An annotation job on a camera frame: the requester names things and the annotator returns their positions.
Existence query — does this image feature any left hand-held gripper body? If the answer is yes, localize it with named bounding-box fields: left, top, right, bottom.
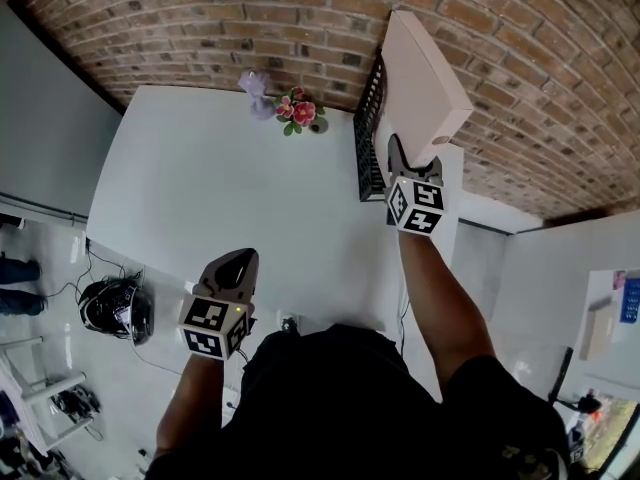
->
left=178, top=261, right=257, bottom=362

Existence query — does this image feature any person's right forearm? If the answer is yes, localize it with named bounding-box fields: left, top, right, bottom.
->
left=397, top=227, right=497, bottom=394

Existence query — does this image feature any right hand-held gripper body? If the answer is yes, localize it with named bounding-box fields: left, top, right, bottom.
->
left=384, top=153, right=447, bottom=238

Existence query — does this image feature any person's black shirt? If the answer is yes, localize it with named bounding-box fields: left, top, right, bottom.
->
left=144, top=322, right=572, bottom=480

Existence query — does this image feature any black mesh file holder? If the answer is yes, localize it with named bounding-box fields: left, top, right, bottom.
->
left=352, top=50, right=391, bottom=203

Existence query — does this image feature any blue plastic basket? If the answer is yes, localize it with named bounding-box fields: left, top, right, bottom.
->
left=619, top=277, right=640, bottom=325

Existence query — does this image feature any beige folder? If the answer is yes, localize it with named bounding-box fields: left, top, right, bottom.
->
left=378, top=9, right=475, bottom=168

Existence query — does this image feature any white metal frame stool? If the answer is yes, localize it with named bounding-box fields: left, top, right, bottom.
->
left=0, top=335, right=96, bottom=457

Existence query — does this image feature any person's left forearm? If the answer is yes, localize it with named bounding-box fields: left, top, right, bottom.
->
left=153, top=352, right=242, bottom=462

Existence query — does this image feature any pink flower plant in pot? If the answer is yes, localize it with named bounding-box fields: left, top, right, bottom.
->
left=274, top=86, right=330, bottom=137

